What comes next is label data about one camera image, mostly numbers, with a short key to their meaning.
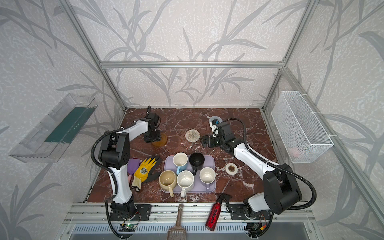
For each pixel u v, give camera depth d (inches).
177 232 27.2
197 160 34.1
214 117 45.3
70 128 24.6
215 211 27.8
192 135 40.9
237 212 28.6
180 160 35.0
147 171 33.8
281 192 16.5
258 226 29.0
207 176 33.3
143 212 29.0
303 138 23.6
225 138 26.0
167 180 32.7
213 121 30.8
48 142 24.8
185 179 32.7
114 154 21.3
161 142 39.0
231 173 34.1
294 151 28.7
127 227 27.9
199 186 32.0
